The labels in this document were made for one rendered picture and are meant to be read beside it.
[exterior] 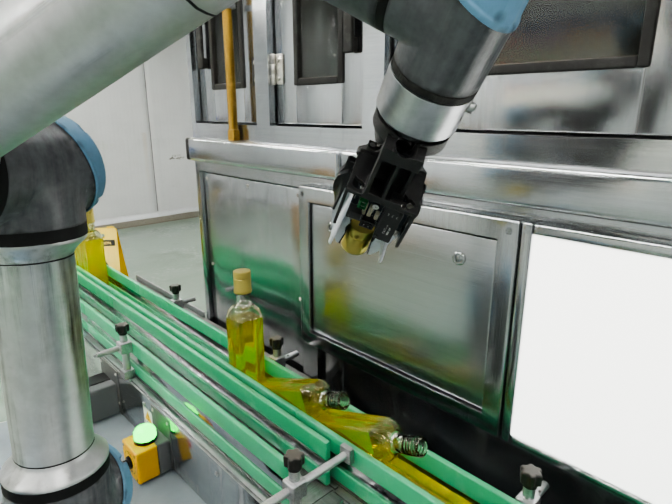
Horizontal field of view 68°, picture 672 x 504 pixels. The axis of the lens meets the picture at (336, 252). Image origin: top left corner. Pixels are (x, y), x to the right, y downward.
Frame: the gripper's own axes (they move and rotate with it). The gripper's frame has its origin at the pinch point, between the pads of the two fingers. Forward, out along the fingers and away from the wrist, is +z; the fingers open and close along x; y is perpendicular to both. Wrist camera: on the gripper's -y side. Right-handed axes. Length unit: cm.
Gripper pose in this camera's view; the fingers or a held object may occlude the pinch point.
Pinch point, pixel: (358, 236)
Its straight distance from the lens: 61.5
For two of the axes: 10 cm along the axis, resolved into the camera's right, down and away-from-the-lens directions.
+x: 9.3, 3.6, 0.3
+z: -2.4, 5.8, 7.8
